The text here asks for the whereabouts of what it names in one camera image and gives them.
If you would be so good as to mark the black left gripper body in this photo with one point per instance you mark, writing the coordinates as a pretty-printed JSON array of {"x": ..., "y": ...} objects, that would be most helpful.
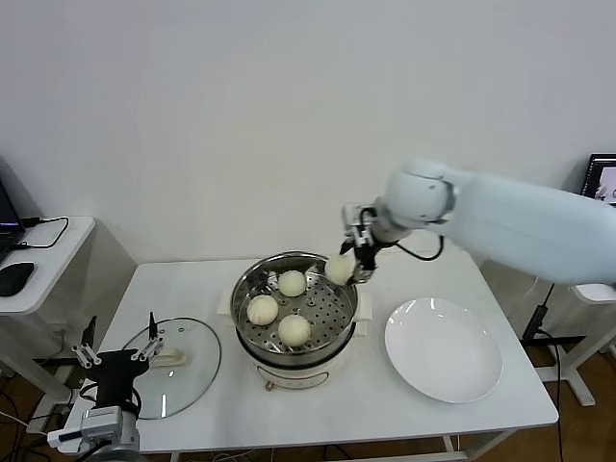
[{"x": 118, "y": 370}]

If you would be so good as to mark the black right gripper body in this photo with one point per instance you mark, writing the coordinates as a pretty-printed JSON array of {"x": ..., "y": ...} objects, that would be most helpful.
[{"x": 368, "y": 252}]

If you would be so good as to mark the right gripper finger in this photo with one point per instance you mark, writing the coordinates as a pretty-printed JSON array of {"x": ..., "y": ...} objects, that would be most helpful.
[
  {"x": 363, "y": 275},
  {"x": 347, "y": 245}
]

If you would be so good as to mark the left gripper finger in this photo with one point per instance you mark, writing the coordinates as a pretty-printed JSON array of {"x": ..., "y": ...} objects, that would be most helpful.
[
  {"x": 153, "y": 344},
  {"x": 85, "y": 353}
]

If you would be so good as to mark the white steamed baozi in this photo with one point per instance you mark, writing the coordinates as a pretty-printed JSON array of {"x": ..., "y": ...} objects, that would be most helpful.
[
  {"x": 292, "y": 283},
  {"x": 262, "y": 310},
  {"x": 294, "y": 330},
  {"x": 340, "y": 269}
]

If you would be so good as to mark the round glass pot lid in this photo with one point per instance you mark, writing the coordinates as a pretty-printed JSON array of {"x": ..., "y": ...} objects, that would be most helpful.
[{"x": 202, "y": 366}]

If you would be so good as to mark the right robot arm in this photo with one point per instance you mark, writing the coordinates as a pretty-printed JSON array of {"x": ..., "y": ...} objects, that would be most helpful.
[{"x": 505, "y": 216}]

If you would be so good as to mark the stainless steel steamer basket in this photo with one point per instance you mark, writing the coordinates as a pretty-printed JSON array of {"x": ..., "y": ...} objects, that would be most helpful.
[{"x": 347, "y": 300}]

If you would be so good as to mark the black computer mouse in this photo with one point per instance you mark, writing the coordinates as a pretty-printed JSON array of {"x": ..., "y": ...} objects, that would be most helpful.
[{"x": 14, "y": 279}]

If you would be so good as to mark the white side desk with mouse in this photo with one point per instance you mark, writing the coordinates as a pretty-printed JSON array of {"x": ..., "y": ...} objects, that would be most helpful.
[{"x": 48, "y": 250}]

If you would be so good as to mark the round white plate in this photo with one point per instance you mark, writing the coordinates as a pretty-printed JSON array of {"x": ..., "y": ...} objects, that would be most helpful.
[{"x": 443, "y": 351}]

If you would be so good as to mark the cream electric cooking pot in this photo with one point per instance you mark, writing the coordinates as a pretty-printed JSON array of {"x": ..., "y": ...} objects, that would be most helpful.
[{"x": 293, "y": 373}]

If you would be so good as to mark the black laptop with dark screen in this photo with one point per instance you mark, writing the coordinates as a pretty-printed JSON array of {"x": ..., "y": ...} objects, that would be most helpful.
[{"x": 7, "y": 216}]

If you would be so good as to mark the white side desk with label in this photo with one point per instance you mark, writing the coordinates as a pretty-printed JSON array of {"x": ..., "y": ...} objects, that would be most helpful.
[{"x": 594, "y": 292}]

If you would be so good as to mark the white work table frame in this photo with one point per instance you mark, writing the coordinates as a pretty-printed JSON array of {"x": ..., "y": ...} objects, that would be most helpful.
[{"x": 449, "y": 444}]

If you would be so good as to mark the grey laptop showing camera views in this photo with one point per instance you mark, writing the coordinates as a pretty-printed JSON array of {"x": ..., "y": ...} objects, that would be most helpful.
[{"x": 601, "y": 180}]

